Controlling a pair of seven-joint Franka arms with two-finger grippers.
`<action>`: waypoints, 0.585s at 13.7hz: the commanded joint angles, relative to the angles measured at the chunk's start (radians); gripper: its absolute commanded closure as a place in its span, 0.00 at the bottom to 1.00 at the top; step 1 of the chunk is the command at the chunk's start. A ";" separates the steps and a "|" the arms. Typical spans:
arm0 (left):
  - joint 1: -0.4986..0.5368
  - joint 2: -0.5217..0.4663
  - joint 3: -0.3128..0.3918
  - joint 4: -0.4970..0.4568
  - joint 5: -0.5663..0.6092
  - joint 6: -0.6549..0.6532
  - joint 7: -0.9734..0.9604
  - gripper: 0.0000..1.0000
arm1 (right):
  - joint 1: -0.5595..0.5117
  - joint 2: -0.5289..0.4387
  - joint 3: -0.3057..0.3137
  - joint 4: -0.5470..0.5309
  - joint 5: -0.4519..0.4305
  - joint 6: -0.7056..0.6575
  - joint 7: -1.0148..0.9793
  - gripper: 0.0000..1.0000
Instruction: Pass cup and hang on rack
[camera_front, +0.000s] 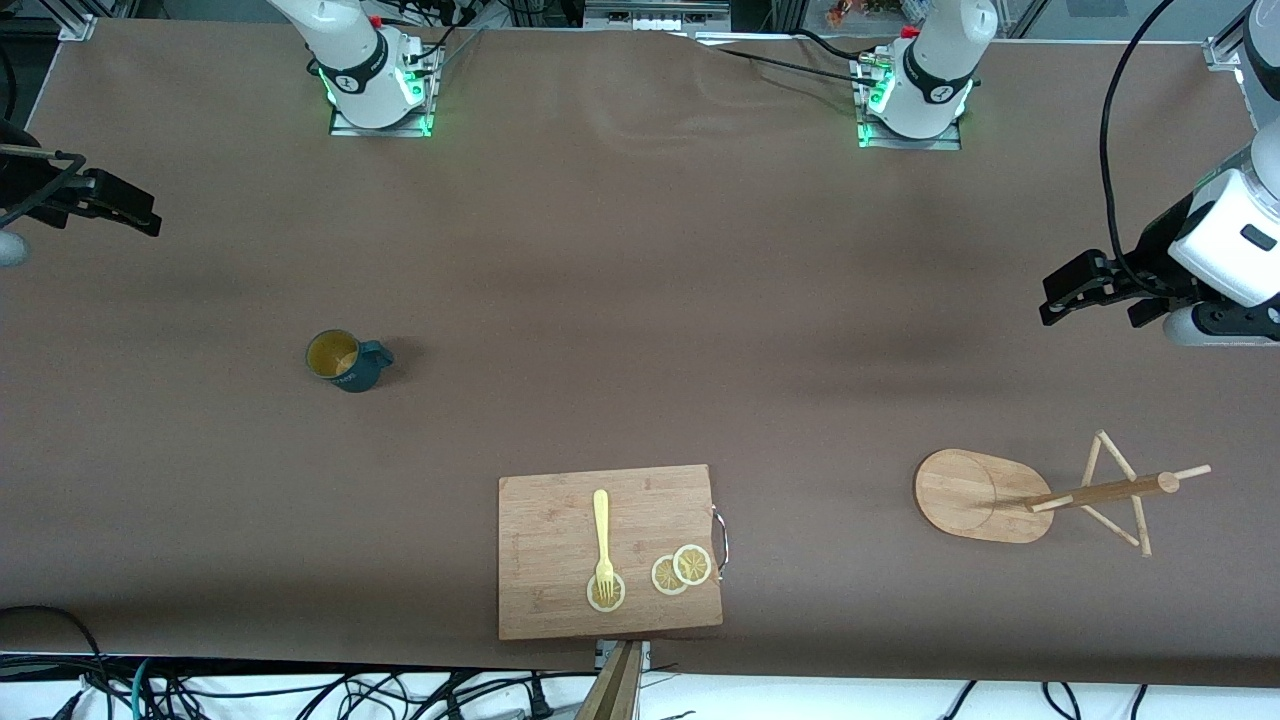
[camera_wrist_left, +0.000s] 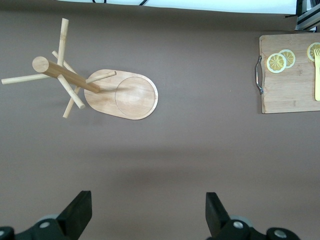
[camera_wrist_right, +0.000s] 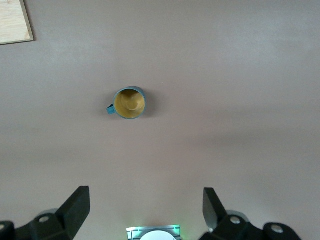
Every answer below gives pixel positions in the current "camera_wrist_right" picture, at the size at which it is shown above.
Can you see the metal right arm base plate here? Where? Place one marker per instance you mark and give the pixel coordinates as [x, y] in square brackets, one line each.
[132, 231]

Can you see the brown table mat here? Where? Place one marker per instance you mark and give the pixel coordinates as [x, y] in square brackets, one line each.
[200, 75]

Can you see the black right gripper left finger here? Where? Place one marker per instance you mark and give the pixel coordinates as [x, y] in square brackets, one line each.
[72, 217]

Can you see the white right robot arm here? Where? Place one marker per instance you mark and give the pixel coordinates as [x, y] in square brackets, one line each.
[156, 236]

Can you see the wooden cutting board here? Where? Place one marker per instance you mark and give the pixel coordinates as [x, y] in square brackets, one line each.
[12, 20]

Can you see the teal cup with yellow inside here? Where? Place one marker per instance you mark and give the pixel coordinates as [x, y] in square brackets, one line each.
[130, 103]

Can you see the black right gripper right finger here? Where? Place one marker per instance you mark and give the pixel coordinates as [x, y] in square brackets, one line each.
[220, 225]

